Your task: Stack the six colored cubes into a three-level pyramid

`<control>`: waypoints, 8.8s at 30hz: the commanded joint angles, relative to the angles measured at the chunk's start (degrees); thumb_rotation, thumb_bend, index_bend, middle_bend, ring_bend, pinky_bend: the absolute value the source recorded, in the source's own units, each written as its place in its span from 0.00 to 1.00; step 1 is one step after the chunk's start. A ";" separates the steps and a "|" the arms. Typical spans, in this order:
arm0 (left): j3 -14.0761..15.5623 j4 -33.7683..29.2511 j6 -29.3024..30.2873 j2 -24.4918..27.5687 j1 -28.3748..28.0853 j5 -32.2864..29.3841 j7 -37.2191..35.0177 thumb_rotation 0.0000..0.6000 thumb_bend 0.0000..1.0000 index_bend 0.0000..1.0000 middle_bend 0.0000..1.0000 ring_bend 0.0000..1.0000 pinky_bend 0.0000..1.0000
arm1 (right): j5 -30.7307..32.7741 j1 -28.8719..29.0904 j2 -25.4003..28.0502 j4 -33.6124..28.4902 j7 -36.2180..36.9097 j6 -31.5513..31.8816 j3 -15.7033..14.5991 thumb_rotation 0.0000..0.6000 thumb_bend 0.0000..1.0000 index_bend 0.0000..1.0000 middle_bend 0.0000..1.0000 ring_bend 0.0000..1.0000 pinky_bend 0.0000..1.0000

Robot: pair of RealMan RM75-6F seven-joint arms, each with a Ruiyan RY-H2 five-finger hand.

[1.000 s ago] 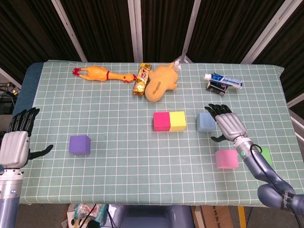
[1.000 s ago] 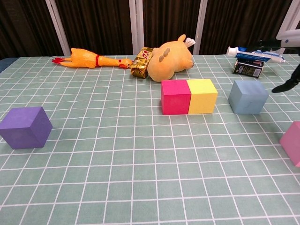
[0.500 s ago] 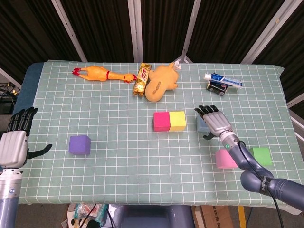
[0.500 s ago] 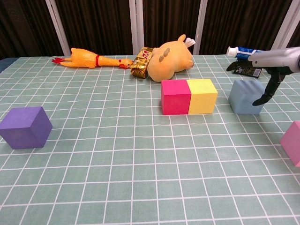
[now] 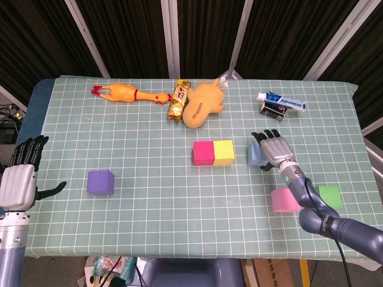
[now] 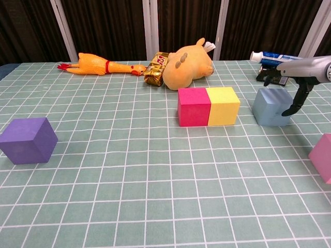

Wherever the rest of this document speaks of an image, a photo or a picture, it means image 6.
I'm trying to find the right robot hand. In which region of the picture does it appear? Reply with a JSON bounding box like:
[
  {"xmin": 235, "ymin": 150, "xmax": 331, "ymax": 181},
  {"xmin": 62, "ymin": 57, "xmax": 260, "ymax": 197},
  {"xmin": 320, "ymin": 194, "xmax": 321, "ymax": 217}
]
[{"xmin": 263, "ymin": 55, "xmax": 328, "ymax": 117}]

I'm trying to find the light blue foam cube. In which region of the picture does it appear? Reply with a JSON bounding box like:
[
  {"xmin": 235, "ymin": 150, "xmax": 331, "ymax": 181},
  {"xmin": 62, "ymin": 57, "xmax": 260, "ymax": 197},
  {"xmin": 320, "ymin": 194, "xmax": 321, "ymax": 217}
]
[{"xmin": 252, "ymin": 88, "xmax": 295, "ymax": 127}]

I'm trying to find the pink foam cube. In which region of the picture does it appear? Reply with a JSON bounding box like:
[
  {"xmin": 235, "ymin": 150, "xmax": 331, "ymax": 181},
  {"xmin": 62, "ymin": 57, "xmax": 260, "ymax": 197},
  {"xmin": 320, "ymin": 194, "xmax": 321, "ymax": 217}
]
[{"xmin": 308, "ymin": 133, "xmax": 331, "ymax": 184}]

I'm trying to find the yellow foam cube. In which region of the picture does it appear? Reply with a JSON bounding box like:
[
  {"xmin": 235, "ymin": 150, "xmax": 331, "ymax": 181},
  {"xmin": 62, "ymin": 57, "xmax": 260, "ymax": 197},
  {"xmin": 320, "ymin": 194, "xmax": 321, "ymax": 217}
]
[{"xmin": 205, "ymin": 87, "xmax": 241, "ymax": 127}]

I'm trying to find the magenta foam cube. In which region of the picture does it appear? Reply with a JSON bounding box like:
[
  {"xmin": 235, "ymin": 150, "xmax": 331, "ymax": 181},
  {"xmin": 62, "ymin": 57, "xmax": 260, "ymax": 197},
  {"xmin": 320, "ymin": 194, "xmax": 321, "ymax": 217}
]
[{"xmin": 177, "ymin": 87, "xmax": 212, "ymax": 128}]

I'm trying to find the small black carton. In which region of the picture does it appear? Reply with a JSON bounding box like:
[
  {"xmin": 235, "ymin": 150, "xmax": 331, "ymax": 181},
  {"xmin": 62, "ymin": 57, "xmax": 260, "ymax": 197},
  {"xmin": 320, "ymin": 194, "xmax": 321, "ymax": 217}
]
[{"xmin": 255, "ymin": 64, "xmax": 290, "ymax": 86}]

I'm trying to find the white blue toothpaste tube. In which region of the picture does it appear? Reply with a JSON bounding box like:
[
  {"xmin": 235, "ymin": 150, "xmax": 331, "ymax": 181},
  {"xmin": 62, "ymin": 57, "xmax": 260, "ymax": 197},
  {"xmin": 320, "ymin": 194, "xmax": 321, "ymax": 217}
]
[{"xmin": 249, "ymin": 50, "xmax": 308, "ymax": 65}]

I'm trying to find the yellow plush toy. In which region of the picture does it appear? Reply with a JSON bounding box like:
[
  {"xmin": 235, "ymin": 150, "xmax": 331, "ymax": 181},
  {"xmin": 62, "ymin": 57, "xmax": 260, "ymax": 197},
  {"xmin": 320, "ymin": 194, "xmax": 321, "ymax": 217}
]
[{"xmin": 162, "ymin": 37, "xmax": 217, "ymax": 91}]

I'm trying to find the gold snack packet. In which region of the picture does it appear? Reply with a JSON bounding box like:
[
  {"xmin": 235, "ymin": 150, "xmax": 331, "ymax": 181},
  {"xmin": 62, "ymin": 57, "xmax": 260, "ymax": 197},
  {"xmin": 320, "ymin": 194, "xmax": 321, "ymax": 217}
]
[{"xmin": 143, "ymin": 51, "xmax": 169, "ymax": 87}]

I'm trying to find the green checked tablecloth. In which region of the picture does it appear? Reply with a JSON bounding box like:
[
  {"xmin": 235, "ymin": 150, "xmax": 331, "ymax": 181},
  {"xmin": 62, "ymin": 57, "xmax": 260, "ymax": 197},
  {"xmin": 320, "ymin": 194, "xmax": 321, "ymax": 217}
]
[{"xmin": 0, "ymin": 58, "xmax": 331, "ymax": 248}]

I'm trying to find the yellow rubber chicken toy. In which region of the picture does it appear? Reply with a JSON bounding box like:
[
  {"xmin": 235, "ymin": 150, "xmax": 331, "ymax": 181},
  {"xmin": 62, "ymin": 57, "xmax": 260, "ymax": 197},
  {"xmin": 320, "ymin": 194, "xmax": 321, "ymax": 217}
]
[{"xmin": 57, "ymin": 52, "xmax": 147, "ymax": 76}]

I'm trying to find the purple foam cube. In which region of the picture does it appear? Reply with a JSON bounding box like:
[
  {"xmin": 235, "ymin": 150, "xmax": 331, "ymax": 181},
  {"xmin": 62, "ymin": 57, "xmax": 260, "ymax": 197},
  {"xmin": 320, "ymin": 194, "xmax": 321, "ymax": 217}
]
[{"xmin": 0, "ymin": 117, "xmax": 58, "ymax": 165}]

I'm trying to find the blue table pad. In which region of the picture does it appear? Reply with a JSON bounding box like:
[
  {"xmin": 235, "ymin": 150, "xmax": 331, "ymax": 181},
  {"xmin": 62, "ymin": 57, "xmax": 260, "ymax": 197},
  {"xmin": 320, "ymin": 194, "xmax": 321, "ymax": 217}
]
[{"xmin": 0, "ymin": 63, "xmax": 20, "ymax": 81}]

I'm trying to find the white partition frame post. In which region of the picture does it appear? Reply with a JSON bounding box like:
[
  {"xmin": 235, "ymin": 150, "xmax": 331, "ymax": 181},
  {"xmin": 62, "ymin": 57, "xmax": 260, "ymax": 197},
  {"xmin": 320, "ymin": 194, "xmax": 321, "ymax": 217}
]
[
  {"xmin": 302, "ymin": 0, "xmax": 329, "ymax": 58},
  {"xmin": 212, "ymin": 0, "xmax": 230, "ymax": 60},
  {"xmin": 142, "ymin": 0, "xmax": 160, "ymax": 61},
  {"xmin": 50, "ymin": 0, "xmax": 78, "ymax": 63}
]

